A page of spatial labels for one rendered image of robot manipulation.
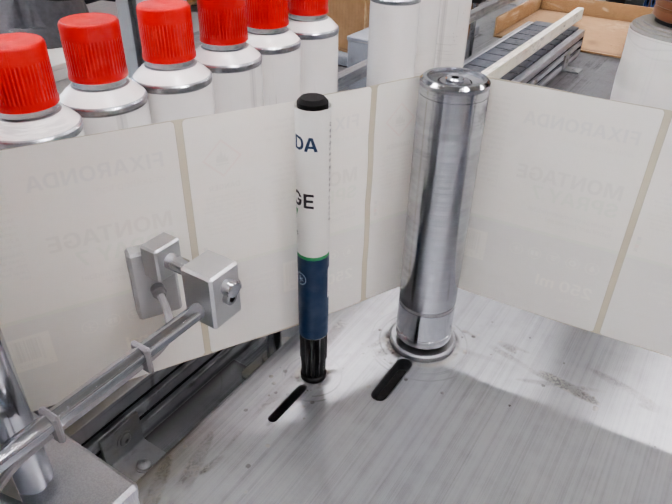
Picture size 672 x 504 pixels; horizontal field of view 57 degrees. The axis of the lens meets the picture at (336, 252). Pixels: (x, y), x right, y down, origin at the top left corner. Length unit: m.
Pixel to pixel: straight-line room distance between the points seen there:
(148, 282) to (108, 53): 0.14
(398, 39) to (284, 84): 0.20
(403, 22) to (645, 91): 0.26
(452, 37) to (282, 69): 0.36
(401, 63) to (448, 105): 0.34
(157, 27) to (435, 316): 0.25
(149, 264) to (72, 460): 0.09
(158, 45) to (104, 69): 0.04
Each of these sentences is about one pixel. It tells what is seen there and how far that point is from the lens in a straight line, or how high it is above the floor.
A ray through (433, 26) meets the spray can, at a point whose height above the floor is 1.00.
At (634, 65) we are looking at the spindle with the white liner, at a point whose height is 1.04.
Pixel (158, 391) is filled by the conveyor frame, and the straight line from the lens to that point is 0.45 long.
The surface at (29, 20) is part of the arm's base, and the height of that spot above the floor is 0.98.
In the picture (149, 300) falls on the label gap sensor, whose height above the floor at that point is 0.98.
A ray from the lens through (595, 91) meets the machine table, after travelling 1.14.
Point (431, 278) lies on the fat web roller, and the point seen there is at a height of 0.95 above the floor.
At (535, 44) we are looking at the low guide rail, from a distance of 1.06.
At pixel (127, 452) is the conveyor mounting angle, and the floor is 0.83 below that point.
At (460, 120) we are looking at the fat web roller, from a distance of 0.34.
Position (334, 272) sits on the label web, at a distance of 0.38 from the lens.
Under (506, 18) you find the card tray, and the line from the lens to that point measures 1.46.
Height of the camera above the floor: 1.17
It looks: 34 degrees down
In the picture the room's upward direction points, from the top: 1 degrees clockwise
